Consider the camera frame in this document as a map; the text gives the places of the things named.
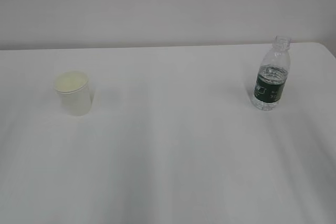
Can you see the white paper cup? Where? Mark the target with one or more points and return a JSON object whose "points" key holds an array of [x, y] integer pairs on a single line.
{"points": [[73, 90]]}

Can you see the clear green-label water bottle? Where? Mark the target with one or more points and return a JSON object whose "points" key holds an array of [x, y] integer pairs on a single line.
{"points": [[272, 75]]}

